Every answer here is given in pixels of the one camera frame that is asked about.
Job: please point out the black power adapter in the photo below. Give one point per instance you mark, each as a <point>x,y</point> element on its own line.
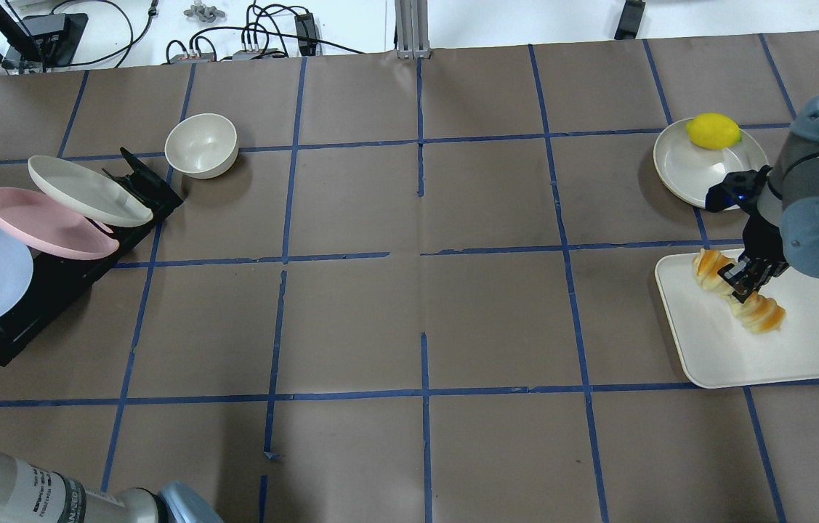
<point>307,35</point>

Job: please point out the pink plate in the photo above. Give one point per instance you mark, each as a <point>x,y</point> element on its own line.
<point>49,227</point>

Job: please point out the cream bowl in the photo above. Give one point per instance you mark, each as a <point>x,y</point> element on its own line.
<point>202,146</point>

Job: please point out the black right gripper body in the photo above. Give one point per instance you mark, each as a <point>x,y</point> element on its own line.
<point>761,243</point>

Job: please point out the black tripod stand base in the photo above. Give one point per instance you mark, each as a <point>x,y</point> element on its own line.
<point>50,41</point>

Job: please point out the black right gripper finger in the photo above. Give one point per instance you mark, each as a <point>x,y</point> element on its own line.
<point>742,290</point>

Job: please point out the cream plate in rack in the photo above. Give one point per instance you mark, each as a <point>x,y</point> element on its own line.
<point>87,192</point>

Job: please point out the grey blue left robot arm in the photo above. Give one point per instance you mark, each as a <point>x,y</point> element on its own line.
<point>29,493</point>

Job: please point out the cream round plate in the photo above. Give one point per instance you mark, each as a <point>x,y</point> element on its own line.
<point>688,170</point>

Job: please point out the aluminium frame post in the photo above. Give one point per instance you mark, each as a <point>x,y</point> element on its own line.
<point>412,30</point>

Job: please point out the white rectangular tray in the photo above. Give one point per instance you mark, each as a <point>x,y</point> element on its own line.
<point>716,350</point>

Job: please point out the black dish rack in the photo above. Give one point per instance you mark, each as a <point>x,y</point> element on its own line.
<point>58,282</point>

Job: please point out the yellow lemon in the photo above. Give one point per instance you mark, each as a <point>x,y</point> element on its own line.
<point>713,131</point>

